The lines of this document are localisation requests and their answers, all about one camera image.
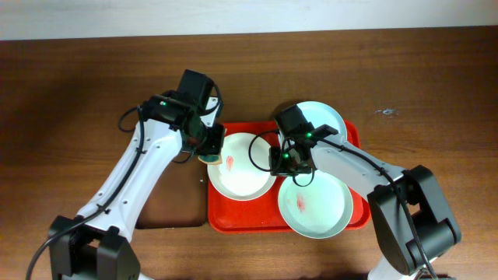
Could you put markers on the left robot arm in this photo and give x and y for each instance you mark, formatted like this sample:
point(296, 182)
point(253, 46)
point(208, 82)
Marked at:
point(96, 244)

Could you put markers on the light blue plate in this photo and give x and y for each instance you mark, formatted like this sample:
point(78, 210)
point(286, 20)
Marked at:
point(318, 113)

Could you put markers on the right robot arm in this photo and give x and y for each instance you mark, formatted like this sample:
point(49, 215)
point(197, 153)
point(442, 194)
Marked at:
point(413, 221)

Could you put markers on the red plastic tray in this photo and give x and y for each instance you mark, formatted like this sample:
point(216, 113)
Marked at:
point(262, 214)

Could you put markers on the white plate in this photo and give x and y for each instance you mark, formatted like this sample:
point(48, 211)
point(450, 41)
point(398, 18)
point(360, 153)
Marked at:
point(236, 177)

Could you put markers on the green and yellow sponge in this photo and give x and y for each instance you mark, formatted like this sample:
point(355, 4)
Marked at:
point(210, 159)

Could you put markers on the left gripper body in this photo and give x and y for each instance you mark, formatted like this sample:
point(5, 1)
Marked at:
point(212, 141)

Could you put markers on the pale green plate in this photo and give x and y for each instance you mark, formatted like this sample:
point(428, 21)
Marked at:
point(317, 206)

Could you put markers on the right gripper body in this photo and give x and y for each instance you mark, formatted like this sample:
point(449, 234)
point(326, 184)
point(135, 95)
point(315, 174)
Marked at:
point(286, 167)

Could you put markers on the black rectangular tray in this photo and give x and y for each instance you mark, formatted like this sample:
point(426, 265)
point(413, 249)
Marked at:
point(179, 198)

